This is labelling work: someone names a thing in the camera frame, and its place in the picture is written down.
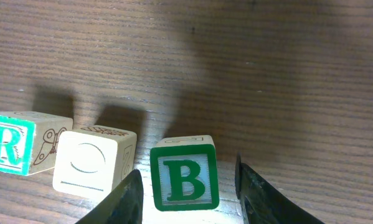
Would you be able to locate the green R block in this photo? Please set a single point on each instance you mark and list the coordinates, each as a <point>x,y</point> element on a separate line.
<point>29,140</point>

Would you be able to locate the green B block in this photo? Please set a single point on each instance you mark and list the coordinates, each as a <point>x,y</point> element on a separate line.
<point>184,174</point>

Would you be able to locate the yellow O block front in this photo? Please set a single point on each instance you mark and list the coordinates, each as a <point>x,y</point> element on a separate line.
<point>93,160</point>

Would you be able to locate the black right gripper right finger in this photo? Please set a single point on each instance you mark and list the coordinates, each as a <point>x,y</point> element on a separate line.
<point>262,203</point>

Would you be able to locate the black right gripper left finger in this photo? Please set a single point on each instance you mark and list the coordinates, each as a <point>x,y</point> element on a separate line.
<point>124,205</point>

